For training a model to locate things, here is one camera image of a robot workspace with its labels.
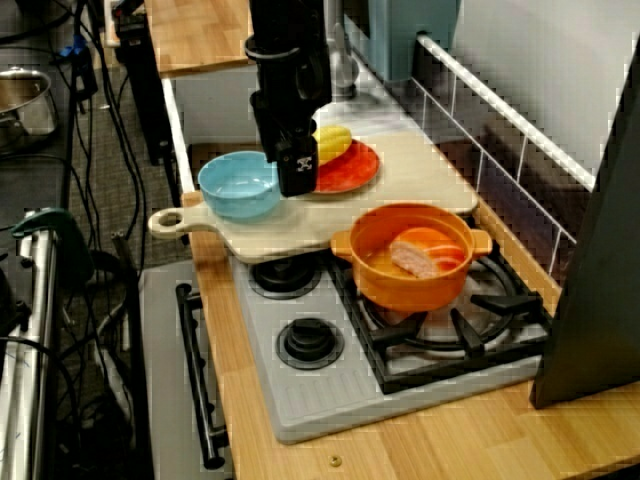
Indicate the grey toy faucet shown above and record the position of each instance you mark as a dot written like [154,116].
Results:
[345,70]

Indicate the white backsplash rail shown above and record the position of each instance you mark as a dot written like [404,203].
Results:
[500,105]

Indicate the toy salmon sushi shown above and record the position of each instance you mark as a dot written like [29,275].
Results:
[415,257]

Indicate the aluminium profile rail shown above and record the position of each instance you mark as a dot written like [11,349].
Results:
[30,350]

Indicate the grey toy stove top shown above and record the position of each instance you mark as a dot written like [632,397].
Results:
[320,400]

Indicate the red plate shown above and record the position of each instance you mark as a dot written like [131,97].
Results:
[355,172]

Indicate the steel cooking pot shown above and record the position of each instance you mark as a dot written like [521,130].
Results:
[25,110]

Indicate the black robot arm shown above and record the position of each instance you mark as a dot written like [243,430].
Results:
[285,25]

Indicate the brass counter screw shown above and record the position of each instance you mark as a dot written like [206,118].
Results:
[334,460]

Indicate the black upright bar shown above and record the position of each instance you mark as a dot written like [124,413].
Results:
[145,90]

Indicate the white toy sink unit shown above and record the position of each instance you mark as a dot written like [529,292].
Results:
[220,100]

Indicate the teal box appliance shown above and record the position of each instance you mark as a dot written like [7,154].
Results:
[400,35]

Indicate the white toy oven front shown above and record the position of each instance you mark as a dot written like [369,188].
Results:
[160,350]

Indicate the black slanted side panel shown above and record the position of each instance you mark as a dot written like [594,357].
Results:
[595,300]

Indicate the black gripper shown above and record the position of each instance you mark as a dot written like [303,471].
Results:
[290,90]

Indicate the green clamp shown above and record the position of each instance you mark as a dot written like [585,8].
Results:
[50,220]

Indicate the black stove knob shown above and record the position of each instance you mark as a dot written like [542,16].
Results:
[285,280]
[310,342]

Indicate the light blue plastic bowl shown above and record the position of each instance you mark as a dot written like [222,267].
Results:
[235,192]

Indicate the orange toy pot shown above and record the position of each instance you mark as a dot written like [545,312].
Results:
[410,292]

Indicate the yellow toy corn cob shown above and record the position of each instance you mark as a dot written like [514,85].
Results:
[332,142]

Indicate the dark tiled backsplash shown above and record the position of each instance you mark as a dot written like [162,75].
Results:
[505,165]

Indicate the black burner grate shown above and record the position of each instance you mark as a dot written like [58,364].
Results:
[505,302]

